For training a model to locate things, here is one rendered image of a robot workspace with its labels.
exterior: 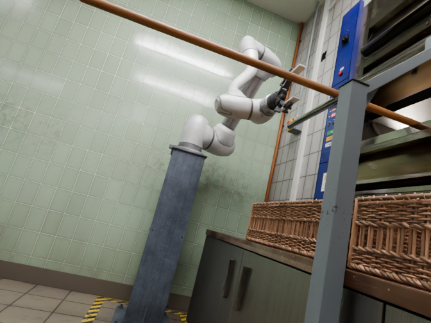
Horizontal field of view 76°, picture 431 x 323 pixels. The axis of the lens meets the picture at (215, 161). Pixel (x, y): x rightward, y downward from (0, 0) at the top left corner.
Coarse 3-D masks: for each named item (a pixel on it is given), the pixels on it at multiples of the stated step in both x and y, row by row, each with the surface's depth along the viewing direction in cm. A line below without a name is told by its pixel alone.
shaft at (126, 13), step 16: (80, 0) 87; (96, 0) 87; (128, 16) 90; (144, 16) 91; (176, 32) 92; (208, 48) 95; (224, 48) 96; (256, 64) 98; (304, 80) 102; (384, 112) 109
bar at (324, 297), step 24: (384, 72) 61; (336, 96) 102; (360, 96) 57; (336, 120) 58; (360, 120) 56; (336, 144) 56; (360, 144) 55; (336, 168) 54; (336, 192) 52; (336, 216) 51; (336, 240) 50; (336, 264) 49; (312, 288) 50; (336, 288) 48; (312, 312) 48; (336, 312) 47
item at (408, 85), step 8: (400, 56) 109; (424, 64) 106; (408, 72) 112; (424, 72) 109; (360, 80) 128; (392, 80) 119; (400, 80) 117; (408, 80) 116; (416, 80) 114; (424, 80) 113; (384, 88) 125; (392, 88) 123; (400, 88) 122; (408, 88) 120; (416, 88) 118; (424, 88) 116; (376, 96) 132; (384, 96) 130; (392, 96) 128; (400, 96) 126; (408, 96) 124; (376, 104) 137; (384, 104) 135; (368, 112) 145
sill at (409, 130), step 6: (408, 126) 114; (414, 126) 111; (420, 126) 108; (426, 126) 106; (390, 132) 122; (396, 132) 118; (402, 132) 116; (408, 132) 113; (414, 132) 110; (372, 138) 131; (378, 138) 127; (384, 138) 124; (390, 138) 121; (366, 144) 134; (372, 144) 130
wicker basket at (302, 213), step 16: (256, 208) 112; (272, 208) 99; (288, 208) 88; (304, 208) 80; (320, 208) 73; (256, 224) 108; (272, 224) 96; (288, 224) 119; (304, 224) 78; (256, 240) 103; (272, 240) 92; (288, 240) 83; (304, 240) 75
